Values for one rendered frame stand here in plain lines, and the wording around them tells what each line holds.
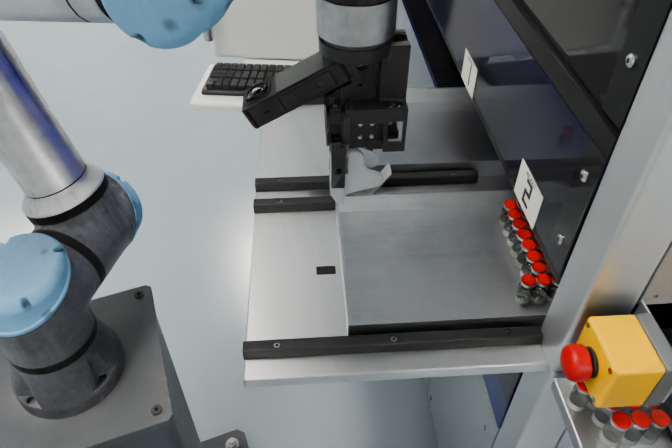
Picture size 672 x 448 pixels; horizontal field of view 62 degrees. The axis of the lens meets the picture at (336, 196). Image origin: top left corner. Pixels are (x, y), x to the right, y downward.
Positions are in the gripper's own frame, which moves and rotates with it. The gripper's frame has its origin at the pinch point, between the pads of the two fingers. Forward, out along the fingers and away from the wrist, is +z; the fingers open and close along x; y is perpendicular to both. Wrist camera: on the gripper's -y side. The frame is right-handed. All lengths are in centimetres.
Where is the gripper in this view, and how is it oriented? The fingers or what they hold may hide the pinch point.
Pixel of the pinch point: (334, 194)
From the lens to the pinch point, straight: 66.2
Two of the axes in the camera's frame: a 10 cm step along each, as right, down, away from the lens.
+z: 0.0, 7.5, 6.6
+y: 10.0, -0.4, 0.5
